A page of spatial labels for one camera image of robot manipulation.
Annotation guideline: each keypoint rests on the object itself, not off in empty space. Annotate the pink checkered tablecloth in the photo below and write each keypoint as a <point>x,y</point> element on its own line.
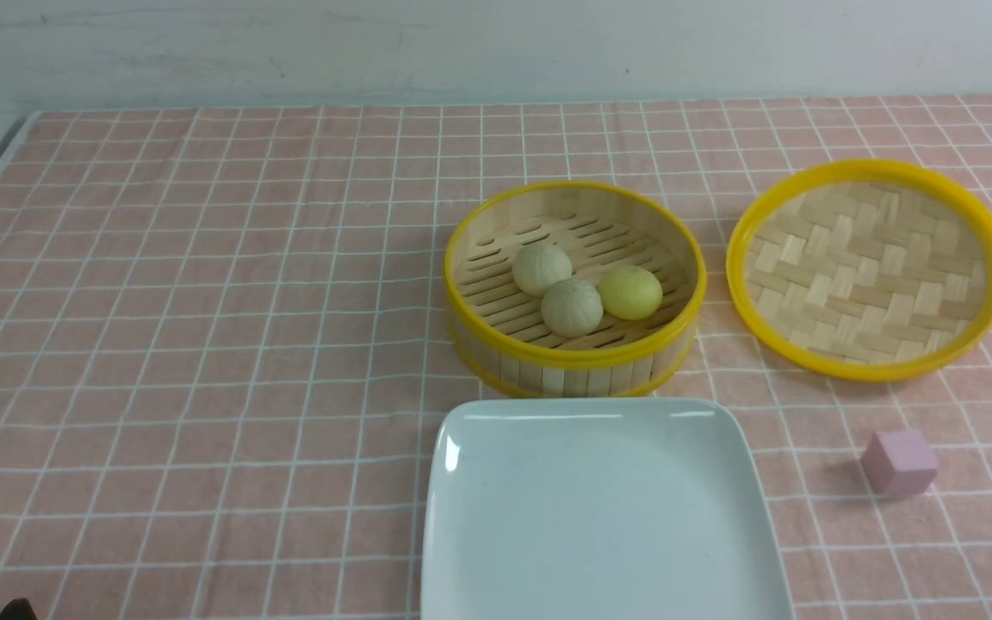
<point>224,357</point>

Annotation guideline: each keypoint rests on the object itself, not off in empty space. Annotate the yellow steamed bun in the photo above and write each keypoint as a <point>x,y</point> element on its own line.
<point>630,293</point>

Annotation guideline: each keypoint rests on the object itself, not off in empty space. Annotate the white steamed bun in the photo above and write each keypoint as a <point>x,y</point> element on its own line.
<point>572,308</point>
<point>539,266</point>

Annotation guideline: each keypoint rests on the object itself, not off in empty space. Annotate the white square plate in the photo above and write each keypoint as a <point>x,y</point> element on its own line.
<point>598,508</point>

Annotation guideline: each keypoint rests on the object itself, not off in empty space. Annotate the bamboo steamer basket yellow rim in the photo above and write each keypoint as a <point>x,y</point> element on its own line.
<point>498,330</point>

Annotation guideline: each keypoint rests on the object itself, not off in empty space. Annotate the woven bamboo steamer lid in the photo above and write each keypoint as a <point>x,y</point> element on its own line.
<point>867,270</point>

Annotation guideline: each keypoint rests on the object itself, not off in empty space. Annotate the pink cube block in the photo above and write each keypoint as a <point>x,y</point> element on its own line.
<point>900,463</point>

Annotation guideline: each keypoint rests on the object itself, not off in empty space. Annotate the white steamed bun front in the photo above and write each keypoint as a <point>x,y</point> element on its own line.
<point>572,308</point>

